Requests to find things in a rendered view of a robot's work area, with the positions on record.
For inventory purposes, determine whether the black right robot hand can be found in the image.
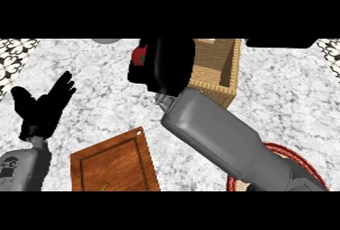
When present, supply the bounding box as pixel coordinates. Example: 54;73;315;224
125;39;196;98

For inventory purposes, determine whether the grey round object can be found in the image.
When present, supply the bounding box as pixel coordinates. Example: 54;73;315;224
90;39;122;45

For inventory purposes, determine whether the wicker basket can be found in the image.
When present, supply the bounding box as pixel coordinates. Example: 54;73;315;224
187;39;244;110

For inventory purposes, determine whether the red tomato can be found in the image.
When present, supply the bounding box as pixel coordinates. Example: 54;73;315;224
131;44;149;67

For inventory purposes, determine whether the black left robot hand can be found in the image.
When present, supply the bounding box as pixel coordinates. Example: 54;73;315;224
9;70;78;142

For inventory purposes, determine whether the brown wooden cutting board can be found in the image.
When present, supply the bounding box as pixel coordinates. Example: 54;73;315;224
69;126;162;192

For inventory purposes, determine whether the black appliance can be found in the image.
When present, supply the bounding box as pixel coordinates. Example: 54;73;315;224
244;39;319;49

